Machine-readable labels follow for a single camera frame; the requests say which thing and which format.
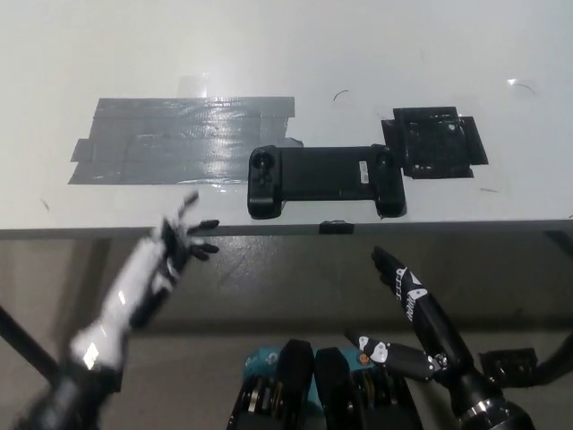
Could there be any black game controller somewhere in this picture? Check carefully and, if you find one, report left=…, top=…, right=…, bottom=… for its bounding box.
left=246, top=143, right=408, bottom=220

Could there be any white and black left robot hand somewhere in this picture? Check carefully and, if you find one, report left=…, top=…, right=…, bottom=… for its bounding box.
left=69, top=191, right=220, bottom=373

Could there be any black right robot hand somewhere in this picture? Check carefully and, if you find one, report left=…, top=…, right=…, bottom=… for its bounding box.
left=343, top=245, right=475, bottom=386

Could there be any black table leg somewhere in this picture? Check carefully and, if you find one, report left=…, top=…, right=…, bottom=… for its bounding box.
left=0, top=304, right=62, bottom=389
left=532, top=331, right=573, bottom=386

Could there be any grey duct tape patch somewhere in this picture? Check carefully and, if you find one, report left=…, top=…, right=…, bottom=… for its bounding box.
left=66, top=95, right=305, bottom=185

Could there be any black tape square patch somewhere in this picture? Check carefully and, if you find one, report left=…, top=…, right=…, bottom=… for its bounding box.
left=380, top=106, right=490, bottom=181

